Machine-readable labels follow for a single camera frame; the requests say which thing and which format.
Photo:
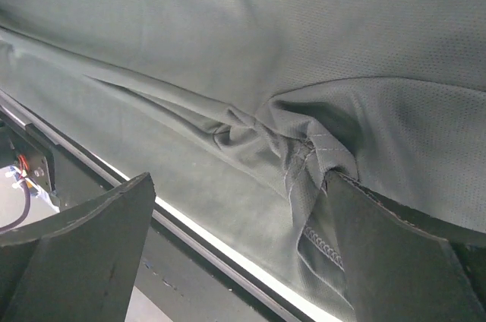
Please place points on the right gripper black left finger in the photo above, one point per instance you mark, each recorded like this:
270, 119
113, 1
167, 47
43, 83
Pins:
79, 264

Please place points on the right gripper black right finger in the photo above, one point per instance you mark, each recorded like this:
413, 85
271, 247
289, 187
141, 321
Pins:
402, 264

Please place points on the dark grey t shirt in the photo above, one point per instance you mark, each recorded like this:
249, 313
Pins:
239, 108

